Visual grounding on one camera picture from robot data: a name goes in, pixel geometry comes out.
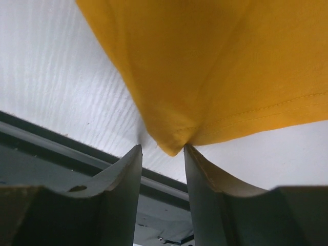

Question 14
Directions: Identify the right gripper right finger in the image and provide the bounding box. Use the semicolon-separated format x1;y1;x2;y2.
184;145;327;245

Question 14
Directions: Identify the orange t shirt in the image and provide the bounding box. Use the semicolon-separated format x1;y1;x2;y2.
77;1;327;156

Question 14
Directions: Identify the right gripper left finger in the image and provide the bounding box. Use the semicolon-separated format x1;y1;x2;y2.
1;145;142;245

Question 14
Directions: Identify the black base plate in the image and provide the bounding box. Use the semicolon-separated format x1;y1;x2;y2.
0;110;190;210

